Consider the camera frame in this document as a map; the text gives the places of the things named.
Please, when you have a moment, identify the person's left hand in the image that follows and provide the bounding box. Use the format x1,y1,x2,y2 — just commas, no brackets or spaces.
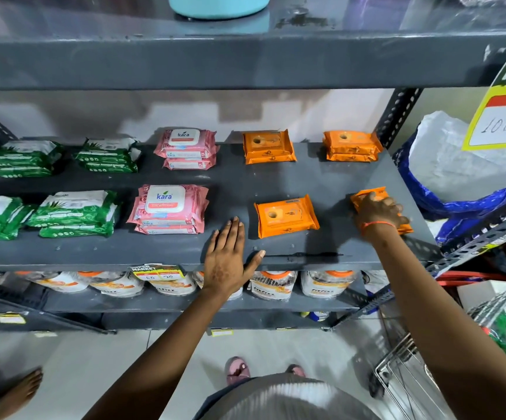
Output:
202,216,266,299

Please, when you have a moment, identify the person's right hand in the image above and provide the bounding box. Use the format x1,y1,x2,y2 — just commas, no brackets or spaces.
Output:
354,192,411,236

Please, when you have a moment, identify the orange wipes pack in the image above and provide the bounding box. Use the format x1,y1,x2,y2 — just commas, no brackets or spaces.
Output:
350,186,414,236
254,194,320,240

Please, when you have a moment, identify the grey metal shelf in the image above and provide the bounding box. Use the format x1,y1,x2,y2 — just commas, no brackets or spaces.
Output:
0,0,446,333

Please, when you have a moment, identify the orange wipes stack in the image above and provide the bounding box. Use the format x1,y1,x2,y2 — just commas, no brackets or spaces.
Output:
242,129,384,166

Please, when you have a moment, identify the green wipes pack handled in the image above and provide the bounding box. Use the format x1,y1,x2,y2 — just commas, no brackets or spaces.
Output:
38,216,118,239
26,190,119,228

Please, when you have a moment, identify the person's right forearm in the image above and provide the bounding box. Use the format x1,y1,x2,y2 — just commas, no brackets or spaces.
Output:
362,222,506,420

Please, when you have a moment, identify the person's left forearm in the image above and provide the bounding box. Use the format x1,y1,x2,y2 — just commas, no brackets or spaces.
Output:
82,290,236,420

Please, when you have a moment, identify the person's dark blue garment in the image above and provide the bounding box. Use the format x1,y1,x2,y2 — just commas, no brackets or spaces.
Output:
193,387,236,420

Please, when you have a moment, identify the person's grey ribbed top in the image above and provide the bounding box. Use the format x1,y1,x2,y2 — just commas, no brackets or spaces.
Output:
200,373,381,420

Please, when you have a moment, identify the orange wristband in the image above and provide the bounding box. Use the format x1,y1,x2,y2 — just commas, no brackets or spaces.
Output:
359,220,397,237

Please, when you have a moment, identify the blue plastic sack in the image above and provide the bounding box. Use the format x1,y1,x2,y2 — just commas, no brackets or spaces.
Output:
392,135,506,246

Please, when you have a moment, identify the row of white orange pouches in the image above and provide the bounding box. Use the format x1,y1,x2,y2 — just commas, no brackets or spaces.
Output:
14,268,359,302

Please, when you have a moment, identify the blue white plastic packet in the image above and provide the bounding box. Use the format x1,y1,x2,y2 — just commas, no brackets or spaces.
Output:
361,269,390,313

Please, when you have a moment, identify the black red yellow promo tag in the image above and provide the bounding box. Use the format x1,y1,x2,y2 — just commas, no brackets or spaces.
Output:
130,262,185,282

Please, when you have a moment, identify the white plastic bag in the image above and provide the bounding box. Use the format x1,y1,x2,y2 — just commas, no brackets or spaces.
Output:
408,111,506,204

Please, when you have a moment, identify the red plastic basket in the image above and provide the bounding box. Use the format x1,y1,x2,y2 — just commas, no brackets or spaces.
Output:
436,269,506,288

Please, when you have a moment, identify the pink left sandal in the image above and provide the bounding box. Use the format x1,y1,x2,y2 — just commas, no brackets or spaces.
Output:
225,356,251,386

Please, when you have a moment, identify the white box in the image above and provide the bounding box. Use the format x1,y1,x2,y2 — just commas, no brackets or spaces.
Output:
456,279,506,313

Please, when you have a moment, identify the large yellow price sign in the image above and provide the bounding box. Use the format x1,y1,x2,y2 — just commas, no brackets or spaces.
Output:
461,44,506,152

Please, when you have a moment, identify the teal plastic container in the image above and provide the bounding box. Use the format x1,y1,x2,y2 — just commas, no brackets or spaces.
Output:
167,0,271,20

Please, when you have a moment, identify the metal wire shopping cart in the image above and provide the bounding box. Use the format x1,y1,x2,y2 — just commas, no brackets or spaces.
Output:
368,274,506,420

